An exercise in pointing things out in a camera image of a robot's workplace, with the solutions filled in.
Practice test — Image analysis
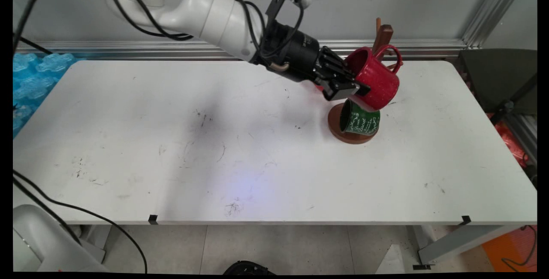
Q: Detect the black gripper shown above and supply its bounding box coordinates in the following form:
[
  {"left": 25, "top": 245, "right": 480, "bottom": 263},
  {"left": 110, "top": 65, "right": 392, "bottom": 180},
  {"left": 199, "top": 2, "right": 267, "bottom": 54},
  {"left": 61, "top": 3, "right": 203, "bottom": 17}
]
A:
[{"left": 257, "top": 21, "right": 370, "bottom": 101}]

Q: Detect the red enamel mug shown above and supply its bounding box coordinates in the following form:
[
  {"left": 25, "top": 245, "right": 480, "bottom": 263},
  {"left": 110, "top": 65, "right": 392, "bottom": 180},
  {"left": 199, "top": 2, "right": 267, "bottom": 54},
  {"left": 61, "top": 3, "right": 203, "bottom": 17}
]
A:
[{"left": 343, "top": 44, "right": 404, "bottom": 111}]

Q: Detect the green enamel mug white print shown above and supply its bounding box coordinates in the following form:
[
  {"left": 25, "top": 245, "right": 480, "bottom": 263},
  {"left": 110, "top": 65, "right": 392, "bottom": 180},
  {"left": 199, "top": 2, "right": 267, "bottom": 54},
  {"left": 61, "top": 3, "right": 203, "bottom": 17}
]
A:
[{"left": 339, "top": 99, "right": 381, "bottom": 136}]

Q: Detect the brown wooden mug tree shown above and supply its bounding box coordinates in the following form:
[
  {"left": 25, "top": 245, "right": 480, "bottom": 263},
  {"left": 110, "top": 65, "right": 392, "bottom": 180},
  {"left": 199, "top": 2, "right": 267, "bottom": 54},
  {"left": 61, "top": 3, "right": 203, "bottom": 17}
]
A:
[{"left": 328, "top": 17, "right": 404, "bottom": 145}]

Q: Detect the dark grey panel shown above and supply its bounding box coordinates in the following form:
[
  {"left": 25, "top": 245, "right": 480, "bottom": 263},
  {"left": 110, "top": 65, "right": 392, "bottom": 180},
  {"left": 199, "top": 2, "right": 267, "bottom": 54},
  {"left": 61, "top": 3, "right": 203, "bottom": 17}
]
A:
[{"left": 455, "top": 49, "right": 537, "bottom": 116}]

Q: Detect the black stand bar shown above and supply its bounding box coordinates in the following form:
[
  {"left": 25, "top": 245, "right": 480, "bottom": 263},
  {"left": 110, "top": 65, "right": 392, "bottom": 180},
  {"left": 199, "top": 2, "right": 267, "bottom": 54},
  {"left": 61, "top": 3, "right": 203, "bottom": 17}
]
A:
[{"left": 490, "top": 73, "right": 537, "bottom": 125}]

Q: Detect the red plastic bag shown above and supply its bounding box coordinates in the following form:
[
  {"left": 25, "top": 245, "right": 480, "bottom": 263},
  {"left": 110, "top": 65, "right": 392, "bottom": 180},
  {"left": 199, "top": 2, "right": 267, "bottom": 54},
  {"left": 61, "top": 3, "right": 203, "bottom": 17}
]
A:
[{"left": 487, "top": 114, "right": 530, "bottom": 168}]

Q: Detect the grey table leg with foot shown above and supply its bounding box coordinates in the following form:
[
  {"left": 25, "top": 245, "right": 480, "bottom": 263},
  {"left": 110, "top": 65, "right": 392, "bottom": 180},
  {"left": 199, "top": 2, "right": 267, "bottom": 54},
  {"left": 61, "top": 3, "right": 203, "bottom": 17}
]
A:
[{"left": 412, "top": 225, "right": 522, "bottom": 270}]

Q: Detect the black round floor object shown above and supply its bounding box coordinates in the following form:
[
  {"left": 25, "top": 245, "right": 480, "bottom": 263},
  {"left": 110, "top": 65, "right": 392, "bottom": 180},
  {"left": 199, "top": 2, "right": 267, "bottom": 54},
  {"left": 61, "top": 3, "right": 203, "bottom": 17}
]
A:
[{"left": 222, "top": 261, "right": 275, "bottom": 275}]

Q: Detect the orange floor mat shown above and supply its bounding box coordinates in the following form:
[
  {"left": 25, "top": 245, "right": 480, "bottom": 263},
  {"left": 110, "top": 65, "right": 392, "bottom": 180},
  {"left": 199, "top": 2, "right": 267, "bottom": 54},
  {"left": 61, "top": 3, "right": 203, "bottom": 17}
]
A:
[{"left": 483, "top": 225, "right": 537, "bottom": 273}]

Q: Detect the blue bubble wrap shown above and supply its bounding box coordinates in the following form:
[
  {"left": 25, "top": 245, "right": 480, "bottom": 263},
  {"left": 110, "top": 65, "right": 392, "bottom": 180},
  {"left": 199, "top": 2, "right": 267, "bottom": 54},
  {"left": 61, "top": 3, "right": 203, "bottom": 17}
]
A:
[{"left": 13, "top": 53, "right": 78, "bottom": 138}]

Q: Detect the white rounded machine housing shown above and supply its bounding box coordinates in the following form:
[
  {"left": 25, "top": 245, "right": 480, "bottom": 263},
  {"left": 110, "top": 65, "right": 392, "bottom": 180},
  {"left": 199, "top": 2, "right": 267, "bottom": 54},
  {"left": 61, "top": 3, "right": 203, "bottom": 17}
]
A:
[{"left": 13, "top": 204, "right": 108, "bottom": 273}]

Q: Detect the aluminium corner post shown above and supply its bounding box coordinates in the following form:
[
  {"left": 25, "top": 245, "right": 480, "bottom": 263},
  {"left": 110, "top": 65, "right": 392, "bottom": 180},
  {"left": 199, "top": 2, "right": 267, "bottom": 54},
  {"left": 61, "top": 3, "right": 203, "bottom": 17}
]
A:
[{"left": 461, "top": 0, "right": 530, "bottom": 50}]

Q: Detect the aluminium frame beam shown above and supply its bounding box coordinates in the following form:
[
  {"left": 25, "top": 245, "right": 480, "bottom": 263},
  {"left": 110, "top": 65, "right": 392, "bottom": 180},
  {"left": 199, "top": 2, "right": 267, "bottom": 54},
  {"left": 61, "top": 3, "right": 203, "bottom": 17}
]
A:
[{"left": 504, "top": 114, "right": 537, "bottom": 164}]

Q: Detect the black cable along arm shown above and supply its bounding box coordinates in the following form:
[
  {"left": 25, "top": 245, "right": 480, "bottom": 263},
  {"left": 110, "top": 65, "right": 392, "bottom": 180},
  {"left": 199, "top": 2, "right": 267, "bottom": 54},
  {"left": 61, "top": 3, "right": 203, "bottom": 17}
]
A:
[{"left": 105, "top": 0, "right": 193, "bottom": 41}]

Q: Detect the aluminium wall rail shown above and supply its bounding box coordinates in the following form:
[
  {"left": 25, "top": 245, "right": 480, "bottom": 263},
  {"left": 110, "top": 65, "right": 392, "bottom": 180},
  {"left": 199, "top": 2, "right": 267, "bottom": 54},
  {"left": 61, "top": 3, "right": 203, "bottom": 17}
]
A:
[{"left": 13, "top": 39, "right": 468, "bottom": 61}]

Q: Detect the black cable on mat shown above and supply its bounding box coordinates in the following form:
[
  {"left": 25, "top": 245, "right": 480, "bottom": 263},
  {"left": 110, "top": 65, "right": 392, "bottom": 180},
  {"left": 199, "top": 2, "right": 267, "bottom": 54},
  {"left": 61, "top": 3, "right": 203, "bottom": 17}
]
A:
[{"left": 501, "top": 225, "right": 537, "bottom": 267}]

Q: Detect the thin black wall cable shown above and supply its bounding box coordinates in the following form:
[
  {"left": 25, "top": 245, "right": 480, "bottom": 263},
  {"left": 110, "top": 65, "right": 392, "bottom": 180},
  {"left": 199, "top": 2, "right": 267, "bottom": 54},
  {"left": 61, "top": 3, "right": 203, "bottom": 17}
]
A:
[{"left": 13, "top": 33, "right": 53, "bottom": 55}]

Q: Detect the thick black hanging cable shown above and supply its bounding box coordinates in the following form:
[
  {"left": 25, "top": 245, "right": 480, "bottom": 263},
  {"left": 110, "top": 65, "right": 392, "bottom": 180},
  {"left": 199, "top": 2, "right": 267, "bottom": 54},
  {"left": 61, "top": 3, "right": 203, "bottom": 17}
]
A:
[{"left": 13, "top": 0, "right": 54, "bottom": 43}]

